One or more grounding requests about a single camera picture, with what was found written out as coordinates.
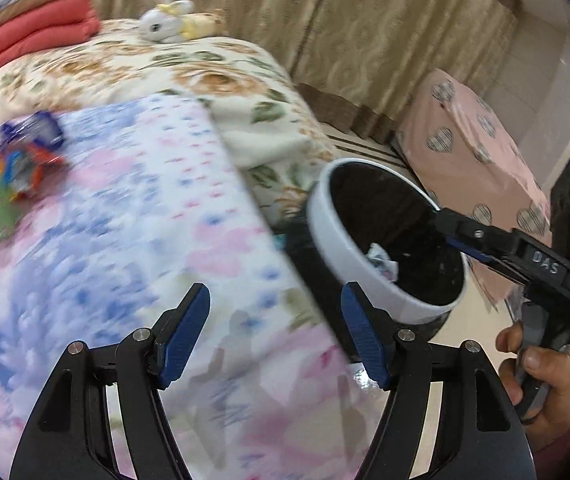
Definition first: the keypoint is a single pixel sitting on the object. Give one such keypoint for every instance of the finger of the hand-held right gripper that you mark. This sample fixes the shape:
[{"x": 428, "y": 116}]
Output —
[
  {"x": 490, "y": 257},
  {"x": 475, "y": 232}
]

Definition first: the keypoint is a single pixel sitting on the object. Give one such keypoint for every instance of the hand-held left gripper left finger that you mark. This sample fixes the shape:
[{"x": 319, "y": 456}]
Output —
[{"x": 182, "y": 335}]

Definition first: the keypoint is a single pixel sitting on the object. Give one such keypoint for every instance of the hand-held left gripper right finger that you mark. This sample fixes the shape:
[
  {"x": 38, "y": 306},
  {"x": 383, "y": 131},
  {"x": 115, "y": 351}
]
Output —
[{"x": 365, "y": 340}]

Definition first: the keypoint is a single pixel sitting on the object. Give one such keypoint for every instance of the striped wrapper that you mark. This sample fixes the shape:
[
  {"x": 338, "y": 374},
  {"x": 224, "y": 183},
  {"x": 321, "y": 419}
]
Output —
[{"x": 381, "y": 260}]

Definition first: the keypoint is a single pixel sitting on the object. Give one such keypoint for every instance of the white trash bin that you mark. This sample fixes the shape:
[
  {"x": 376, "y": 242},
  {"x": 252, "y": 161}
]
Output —
[{"x": 335, "y": 240}]

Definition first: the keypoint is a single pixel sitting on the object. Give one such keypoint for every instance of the blue plastic bag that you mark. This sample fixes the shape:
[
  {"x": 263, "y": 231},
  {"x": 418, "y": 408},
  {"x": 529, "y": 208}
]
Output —
[{"x": 35, "y": 130}]

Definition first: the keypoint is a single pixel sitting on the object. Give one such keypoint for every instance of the person's right hand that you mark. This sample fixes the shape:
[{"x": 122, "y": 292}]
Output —
[{"x": 560, "y": 395}]

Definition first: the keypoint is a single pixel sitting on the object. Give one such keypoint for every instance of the black plastic bag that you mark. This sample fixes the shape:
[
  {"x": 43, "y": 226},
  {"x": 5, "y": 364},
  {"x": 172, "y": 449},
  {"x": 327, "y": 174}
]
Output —
[{"x": 310, "y": 280}]

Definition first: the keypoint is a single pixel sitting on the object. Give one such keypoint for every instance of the pastel floral blanket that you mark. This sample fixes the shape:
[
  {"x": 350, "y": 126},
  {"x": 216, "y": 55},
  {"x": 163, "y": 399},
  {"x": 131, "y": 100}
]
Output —
[{"x": 115, "y": 260}]

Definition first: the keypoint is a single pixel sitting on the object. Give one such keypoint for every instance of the pink heart print cover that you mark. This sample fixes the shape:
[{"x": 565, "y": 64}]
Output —
[{"x": 465, "y": 125}]

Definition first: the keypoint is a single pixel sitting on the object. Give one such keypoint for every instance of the blue orange snack packet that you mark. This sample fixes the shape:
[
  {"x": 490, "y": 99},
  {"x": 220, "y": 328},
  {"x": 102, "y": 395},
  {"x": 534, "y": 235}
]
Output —
[{"x": 30, "y": 170}]

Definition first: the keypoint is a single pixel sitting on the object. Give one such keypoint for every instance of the beige patterned curtain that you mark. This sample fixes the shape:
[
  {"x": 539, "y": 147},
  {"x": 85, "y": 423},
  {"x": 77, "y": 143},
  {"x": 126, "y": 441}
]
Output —
[{"x": 315, "y": 35}]

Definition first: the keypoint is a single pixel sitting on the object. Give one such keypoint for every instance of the rose print duvet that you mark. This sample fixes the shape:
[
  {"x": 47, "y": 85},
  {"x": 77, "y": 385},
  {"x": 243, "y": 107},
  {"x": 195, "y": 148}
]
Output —
[{"x": 140, "y": 70}]

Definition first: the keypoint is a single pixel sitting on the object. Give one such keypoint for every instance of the small tan bear plush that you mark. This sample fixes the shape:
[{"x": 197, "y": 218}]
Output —
[{"x": 202, "y": 24}]

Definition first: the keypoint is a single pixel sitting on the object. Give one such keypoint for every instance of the white rabbit plush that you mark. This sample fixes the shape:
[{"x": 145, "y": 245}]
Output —
[{"x": 162, "y": 22}]

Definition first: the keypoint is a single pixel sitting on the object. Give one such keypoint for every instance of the folded red quilt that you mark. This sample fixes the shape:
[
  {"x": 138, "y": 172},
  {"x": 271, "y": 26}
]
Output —
[{"x": 30, "y": 30}]

